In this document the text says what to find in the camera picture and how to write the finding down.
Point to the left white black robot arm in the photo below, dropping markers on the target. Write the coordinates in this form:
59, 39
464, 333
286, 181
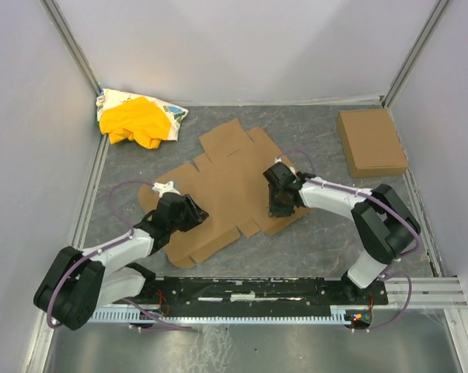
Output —
79, 282

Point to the right aluminium frame post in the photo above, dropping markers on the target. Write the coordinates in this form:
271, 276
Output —
427, 30

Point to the yellow crumpled cloth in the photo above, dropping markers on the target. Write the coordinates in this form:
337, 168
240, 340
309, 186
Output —
136, 120

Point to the brown cardboard box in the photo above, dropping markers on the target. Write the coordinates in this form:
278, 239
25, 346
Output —
370, 143
227, 182

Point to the aluminium front rail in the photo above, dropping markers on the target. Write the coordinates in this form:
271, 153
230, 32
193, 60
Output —
425, 293

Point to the left aluminium frame post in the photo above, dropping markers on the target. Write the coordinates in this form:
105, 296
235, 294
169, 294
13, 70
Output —
59, 21

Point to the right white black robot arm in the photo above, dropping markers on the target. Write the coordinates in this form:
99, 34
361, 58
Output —
386, 227

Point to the aluminium frame post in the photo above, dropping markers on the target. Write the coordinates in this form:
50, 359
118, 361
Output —
427, 30
59, 21

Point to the white patterned cloth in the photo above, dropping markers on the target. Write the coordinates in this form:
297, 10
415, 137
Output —
109, 98

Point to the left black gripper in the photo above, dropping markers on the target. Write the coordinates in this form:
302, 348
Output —
191, 210

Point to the closed brown cardboard box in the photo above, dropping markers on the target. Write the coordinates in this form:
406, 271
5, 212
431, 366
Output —
370, 143

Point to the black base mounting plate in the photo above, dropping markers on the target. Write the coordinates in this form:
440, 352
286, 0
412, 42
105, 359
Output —
259, 297

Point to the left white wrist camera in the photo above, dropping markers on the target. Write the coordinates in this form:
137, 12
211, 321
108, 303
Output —
162, 188

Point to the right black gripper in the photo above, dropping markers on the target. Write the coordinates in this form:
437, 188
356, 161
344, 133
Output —
279, 198

